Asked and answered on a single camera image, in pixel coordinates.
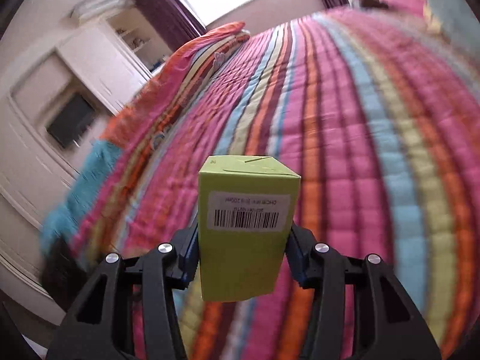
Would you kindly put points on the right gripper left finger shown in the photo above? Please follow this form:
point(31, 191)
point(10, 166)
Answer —
point(99, 323)

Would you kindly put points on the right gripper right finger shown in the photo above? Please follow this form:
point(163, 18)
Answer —
point(387, 324)

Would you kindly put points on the green box with paper cups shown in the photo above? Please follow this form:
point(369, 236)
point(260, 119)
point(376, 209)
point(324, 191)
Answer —
point(246, 206)

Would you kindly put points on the folded colourful quilt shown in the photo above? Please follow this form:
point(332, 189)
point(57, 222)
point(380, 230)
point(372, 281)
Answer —
point(89, 212)

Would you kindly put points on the striped colourful bedspread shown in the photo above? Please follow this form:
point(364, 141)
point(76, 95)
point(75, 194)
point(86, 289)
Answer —
point(380, 117)

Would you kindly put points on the white wardrobe with shelves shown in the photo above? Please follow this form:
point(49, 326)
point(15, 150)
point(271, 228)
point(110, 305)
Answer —
point(67, 67)

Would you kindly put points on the long teal plush pillow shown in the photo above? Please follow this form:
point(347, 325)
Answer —
point(460, 23)

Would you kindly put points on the purple curtain left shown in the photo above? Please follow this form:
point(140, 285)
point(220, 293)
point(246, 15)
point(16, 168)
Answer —
point(175, 23)

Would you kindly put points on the wall television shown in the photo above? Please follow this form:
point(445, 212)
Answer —
point(72, 121)

